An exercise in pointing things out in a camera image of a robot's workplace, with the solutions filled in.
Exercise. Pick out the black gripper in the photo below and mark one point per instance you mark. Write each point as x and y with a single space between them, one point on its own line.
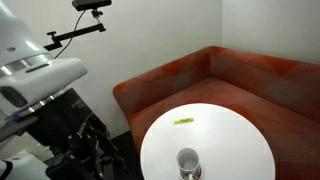
74 134

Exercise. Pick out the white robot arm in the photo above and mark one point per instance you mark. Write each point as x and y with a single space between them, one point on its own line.
36 98

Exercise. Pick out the yellow highlighter marker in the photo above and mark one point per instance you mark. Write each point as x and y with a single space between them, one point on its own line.
184 120

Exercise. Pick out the white round side table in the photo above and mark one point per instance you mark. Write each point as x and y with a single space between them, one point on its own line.
229 146

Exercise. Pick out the orange corner sofa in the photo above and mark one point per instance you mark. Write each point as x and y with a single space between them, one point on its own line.
281 97

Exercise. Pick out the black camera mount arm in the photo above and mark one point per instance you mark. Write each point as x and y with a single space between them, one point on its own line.
57 39

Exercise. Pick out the black camera on mount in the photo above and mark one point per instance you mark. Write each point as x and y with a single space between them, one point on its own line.
81 5

